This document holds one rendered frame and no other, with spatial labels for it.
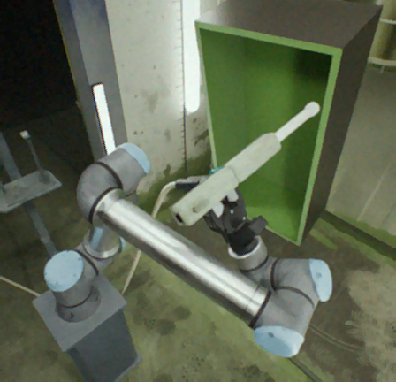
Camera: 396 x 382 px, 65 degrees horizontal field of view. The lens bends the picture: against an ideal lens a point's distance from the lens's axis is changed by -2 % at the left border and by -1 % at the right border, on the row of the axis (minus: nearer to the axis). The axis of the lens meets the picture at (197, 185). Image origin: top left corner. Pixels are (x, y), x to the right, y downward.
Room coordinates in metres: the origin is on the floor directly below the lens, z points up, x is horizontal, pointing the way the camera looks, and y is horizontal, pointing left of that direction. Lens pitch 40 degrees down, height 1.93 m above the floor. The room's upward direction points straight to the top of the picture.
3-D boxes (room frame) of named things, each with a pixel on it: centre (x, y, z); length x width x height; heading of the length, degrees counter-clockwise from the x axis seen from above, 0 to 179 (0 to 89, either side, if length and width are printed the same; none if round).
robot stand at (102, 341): (0.72, 0.53, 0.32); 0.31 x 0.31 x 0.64; 44
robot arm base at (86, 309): (0.72, 0.53, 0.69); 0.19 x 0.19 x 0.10
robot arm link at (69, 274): (0.72, 0.52, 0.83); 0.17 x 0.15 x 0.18; 148
